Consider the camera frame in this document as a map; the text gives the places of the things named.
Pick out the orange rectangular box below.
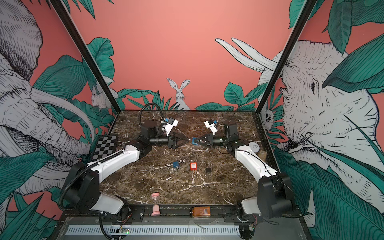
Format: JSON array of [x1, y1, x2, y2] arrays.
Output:
[[192, 206, 211, 218]]

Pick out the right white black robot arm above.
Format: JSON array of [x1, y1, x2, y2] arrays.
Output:
[[193, 120, 297, 219]]

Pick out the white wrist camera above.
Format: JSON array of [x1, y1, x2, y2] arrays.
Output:
[[162, 118, 179, 137], [204, 120, 218, 135]]

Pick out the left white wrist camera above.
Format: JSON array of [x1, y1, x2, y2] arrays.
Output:
[[162, 118, 179, 137]]

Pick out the red padlock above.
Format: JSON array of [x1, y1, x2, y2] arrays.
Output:
[[190, 162, 198, 171]]

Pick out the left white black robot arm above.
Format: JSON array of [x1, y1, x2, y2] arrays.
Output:
[[58, 118, 188, 215]]

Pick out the black white checkerboard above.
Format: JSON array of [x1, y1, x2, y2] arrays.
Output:
[[91, 135, 118, 162]]

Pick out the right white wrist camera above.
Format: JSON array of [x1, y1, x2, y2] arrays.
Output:
[[204, 120, 218, 135]]

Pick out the white perforated rail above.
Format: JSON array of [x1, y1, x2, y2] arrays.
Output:
[[65, 225, 240, 236]]

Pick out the blue padlock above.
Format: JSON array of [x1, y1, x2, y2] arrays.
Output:
[[191, 138, 199, 146], [173, 161, 180, 170]]

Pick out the pink hourglass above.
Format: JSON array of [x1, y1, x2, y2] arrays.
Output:
[[151, 193, 161, 217]]

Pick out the brown spice jar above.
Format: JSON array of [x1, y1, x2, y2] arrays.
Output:
[[257, 150, 268, 163]]

